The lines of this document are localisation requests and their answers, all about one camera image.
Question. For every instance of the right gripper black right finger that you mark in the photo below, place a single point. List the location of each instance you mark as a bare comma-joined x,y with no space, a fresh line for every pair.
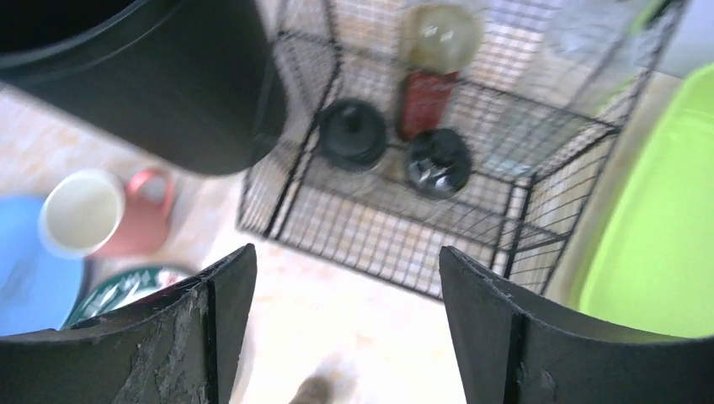
515,346

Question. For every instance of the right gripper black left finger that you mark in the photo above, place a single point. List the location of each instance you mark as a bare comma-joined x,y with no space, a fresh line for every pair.
181,344

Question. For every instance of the spice jar black lid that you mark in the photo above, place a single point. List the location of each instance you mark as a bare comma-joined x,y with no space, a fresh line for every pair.
437,163
352,134

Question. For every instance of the dark sauce bottle black cap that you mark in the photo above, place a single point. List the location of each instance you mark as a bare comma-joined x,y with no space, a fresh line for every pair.
438,41

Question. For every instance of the small dark spice jar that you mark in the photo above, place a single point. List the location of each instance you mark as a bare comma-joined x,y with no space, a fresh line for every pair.
316,389

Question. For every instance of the white plate with blue rim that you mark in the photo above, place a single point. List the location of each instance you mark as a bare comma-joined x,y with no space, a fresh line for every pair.
124,288

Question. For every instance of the blue plastic plate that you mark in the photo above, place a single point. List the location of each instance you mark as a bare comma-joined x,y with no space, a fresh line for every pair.
38,289

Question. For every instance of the green plastic basin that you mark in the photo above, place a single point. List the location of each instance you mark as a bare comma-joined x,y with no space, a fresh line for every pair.
652,266

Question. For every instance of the pink ceramic mug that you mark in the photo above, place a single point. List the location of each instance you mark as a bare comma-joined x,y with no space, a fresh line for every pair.
92,213

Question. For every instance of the black plastic waste bin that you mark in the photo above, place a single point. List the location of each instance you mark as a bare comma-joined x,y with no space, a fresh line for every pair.
193,82

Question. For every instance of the black wire mesh rack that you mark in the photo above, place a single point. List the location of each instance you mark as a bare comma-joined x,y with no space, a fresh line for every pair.
517,225

